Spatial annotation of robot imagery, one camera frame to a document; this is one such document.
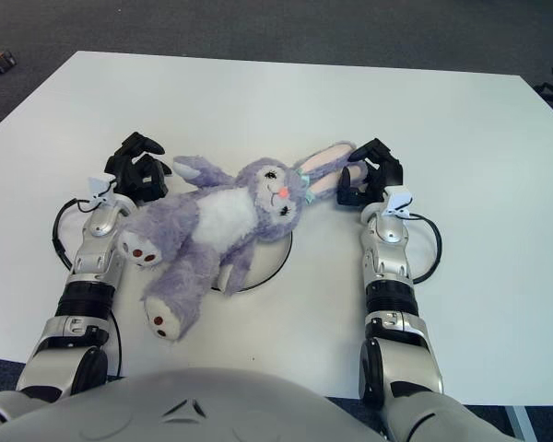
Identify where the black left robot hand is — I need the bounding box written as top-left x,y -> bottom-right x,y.
104,131 -> 173,204

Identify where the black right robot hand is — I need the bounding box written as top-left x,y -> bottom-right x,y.
335,137 -> 405,208

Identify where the purple plush bunny doll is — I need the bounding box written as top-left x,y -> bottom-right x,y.
118,141 -> 369,342

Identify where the white plate black rim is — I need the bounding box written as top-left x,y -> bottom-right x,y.
210,232 -> 293,293

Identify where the grey robot torso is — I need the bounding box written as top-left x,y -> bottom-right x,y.
0,366 -> 388,442

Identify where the grey metal table leg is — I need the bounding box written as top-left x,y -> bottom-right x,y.
504,404 -> 534,442

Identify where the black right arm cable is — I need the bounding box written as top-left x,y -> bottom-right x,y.
407,214 -> 443,285

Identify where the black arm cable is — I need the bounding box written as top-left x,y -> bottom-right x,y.
407,214 -> 443,285
52,196 -> 96,271

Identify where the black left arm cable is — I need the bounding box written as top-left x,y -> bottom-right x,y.
52,196 -> 96,271

